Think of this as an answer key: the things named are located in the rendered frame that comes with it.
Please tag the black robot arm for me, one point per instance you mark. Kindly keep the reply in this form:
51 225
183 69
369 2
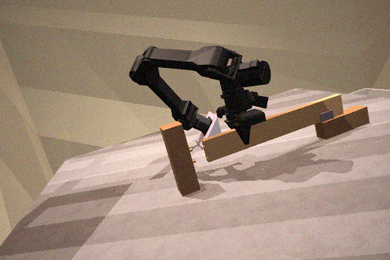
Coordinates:
210 62

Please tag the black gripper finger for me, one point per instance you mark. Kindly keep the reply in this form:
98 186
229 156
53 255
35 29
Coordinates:
243 132
230 123

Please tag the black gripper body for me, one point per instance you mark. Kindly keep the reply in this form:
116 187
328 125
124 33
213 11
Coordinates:
236 108

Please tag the long wooden rail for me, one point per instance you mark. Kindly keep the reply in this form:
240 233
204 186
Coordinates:
229 142

